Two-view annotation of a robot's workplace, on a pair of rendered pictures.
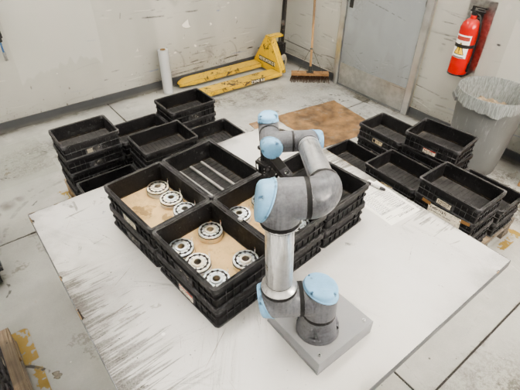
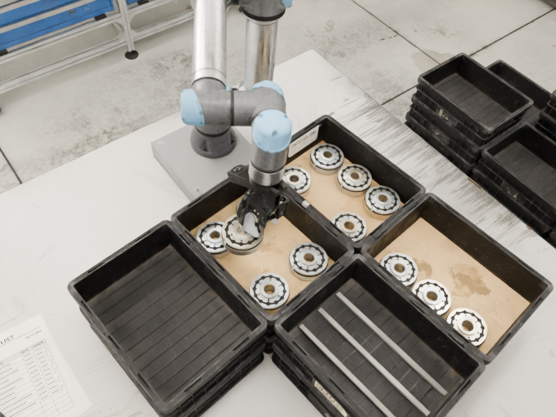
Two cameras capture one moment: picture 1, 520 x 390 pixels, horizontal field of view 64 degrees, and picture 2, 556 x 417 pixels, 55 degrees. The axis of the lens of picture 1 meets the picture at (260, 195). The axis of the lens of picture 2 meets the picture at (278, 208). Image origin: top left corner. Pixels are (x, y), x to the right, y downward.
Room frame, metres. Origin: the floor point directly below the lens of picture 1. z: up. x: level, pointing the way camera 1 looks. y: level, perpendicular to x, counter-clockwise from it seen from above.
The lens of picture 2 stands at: (2.08, -0.04, 2.08)
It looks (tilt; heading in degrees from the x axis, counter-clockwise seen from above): 54 degrees down; 177
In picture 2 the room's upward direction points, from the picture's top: 5 degrees clockwise
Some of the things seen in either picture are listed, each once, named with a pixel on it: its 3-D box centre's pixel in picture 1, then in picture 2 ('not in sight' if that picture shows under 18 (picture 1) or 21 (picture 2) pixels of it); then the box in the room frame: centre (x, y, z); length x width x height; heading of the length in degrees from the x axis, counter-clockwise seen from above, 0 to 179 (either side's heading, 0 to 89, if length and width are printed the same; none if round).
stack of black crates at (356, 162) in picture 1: (351, 168); not in sight; (2.58, -0.70, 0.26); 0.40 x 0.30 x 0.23; 38
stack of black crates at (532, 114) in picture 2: not in sight; (504, 108); (0.09, 1.16, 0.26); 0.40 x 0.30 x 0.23; 38
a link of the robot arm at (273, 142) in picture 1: (275, 141); (260, 108); (1.24, -0.05, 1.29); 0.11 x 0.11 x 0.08; 4
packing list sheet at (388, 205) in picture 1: (381, 200); (21, 381); (1.65, -0.63, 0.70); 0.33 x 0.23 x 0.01; 38
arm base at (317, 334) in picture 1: (318, 318); (213, 131); (0.86, -0.21, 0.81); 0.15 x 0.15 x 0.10
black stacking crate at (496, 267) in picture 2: (157, 203); (448, 280); (1.41, 0.45, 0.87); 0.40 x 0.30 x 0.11; 44
